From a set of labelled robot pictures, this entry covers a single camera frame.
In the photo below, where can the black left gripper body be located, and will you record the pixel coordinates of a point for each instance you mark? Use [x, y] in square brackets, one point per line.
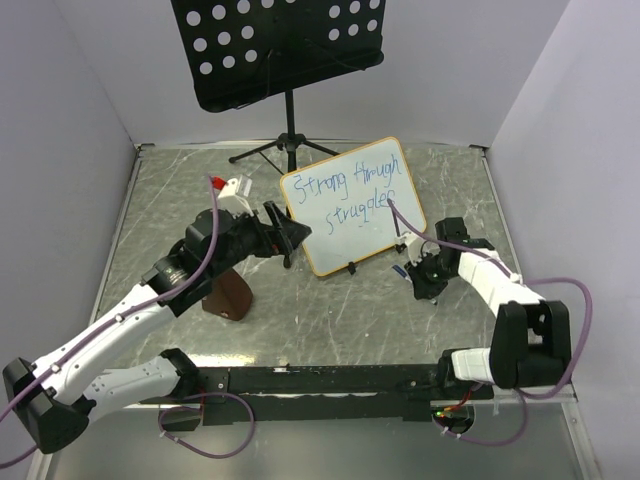
[249, 237]

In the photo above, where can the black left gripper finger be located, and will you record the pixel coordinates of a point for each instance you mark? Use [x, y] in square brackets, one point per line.
[280, 221]
[291, 240]

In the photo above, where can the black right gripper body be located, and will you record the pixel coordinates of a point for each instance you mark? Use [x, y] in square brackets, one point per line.
[430, 274]

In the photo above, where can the white whiteboard marker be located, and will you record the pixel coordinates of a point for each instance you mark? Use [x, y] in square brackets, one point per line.
[407, 278]

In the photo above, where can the yellow framed whiteboard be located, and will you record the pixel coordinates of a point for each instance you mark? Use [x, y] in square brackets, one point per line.
[344, 200]

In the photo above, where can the blue marker cap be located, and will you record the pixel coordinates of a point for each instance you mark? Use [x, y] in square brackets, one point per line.
[399, 270]

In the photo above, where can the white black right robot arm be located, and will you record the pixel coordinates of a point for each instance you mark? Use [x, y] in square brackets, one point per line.
[530, 346]

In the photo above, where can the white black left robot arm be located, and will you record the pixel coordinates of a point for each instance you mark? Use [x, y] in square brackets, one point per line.
[57, 396]

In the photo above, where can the brown wooden eraser block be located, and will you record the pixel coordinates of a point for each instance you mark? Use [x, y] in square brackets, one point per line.
[231, 297]

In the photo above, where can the black music stand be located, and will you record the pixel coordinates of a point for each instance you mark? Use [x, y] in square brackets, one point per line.
[243, 52]

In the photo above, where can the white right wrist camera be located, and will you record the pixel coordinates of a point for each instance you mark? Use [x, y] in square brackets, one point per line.
[412, 245]

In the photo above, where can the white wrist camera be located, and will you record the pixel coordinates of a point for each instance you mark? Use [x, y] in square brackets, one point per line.
[412, 245]
[232, 194]

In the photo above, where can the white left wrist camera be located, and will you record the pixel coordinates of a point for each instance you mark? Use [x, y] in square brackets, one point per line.
[232, 194]

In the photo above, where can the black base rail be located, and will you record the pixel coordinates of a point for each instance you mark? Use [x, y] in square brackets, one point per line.
[298, 393]

